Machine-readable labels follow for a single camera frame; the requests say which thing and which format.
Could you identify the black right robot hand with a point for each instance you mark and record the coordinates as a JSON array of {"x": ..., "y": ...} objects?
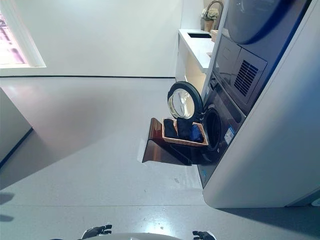
[{"x": 203, "y": 235}]

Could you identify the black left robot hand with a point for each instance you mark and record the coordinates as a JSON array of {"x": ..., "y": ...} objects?
[{"x": 100, "y": 230}]

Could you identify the rectangular wicker laundry basket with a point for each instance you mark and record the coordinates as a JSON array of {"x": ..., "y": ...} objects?
[{"x": 185, "y": 142}]

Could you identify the blue garment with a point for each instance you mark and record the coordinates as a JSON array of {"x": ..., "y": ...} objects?
[{"x": 195, "y": 133}]

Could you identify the black garment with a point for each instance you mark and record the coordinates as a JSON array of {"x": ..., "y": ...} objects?
[
  {"x": 170, "y": 128},
  {"x": 183, "y": 128}
]

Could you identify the dark grey washing machine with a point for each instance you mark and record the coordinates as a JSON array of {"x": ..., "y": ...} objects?
[{"x": 225, "y": 117}]

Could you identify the silver robot torso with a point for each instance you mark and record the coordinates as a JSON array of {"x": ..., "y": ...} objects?
[{"x": 125, "y": 237}]

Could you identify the blue rectangular sticker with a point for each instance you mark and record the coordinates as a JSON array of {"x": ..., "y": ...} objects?
[{"x": 205, "y": 175}]

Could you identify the glossy brown stool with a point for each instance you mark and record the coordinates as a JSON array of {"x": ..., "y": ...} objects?
[{"x": 155, "y": 152}]

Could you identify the round glass washer door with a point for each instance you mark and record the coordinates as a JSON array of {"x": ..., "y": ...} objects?
[{"x": 182, "y": 102}]

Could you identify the grey cabinet with black edge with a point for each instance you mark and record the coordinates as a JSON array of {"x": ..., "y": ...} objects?
[{"x": 12, "y": 125}]

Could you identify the white counter table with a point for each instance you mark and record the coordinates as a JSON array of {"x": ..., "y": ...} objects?
[{"x": 197, "y": 47}]

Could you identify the pale wicker storage basket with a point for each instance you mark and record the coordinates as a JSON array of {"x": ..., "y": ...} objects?
[{"x": 214, "y": 35}]

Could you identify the grey stacked dryer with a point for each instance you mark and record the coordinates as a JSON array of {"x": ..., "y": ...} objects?
[{"x": 240, "y": 22}]

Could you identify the white appliance enclosure panel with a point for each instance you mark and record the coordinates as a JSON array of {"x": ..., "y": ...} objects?
[{"x": 275, "y": 150}]

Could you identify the bright window with frame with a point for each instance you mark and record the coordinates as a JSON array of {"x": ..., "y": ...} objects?
[{"x": 10, "y": 45}]

